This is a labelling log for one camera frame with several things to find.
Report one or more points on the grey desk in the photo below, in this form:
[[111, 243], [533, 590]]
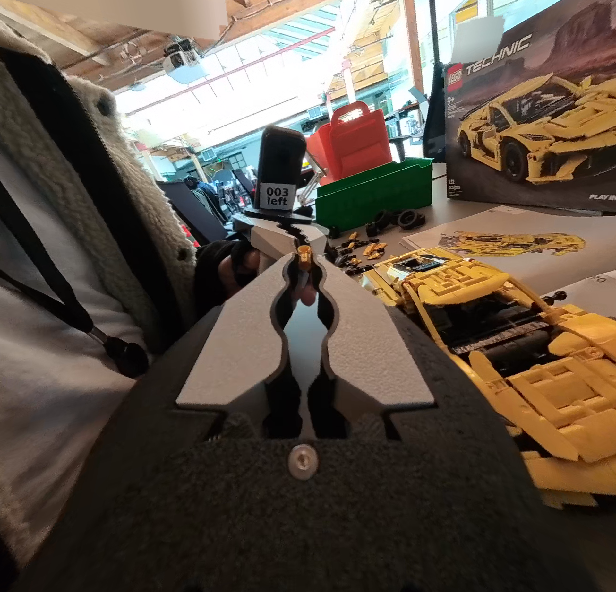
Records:
[[462, 206]]

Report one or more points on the white ceiling device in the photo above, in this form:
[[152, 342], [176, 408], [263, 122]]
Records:
[[183, 62]]

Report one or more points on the yellow pin connector piece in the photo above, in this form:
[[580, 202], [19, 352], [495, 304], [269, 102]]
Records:
[[304, 259]]

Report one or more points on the black pedestal fan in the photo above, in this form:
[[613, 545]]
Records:
[[433, 23]]

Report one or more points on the green plastic bin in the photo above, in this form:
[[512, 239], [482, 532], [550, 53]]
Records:
[[375, 197]]

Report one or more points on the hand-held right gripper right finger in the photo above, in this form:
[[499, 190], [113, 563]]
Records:
[[380, 356]]

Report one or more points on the brick set box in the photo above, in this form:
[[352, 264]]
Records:
[[529, 120]]

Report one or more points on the black background table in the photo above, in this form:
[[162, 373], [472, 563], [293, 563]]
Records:
[[192, 211]]

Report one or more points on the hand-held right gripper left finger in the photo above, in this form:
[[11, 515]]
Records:
[[226, 356]]

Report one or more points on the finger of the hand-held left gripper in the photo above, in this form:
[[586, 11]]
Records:
[[316, 238], [272, 243]]

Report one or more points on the black monitor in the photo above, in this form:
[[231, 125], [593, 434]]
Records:
[[433, 120]]

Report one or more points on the pile of yellow black pieces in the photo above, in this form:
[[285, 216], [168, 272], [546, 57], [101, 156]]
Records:
[[361, 255]]

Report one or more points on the red plastic carry case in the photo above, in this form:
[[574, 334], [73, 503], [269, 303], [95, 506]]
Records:
[[356, 139]]

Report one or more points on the yellow brick car model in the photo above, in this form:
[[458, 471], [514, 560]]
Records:
[[529, 385]]

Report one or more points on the light grey hoodie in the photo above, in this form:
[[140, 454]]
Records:
[[48, 385]]

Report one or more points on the instruction booklet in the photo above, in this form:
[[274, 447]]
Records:
[[481, 226]]

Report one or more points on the black toy tire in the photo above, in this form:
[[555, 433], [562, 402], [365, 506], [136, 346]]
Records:
[[414, 219], [385, 219], [333, 231], [371, 229]]

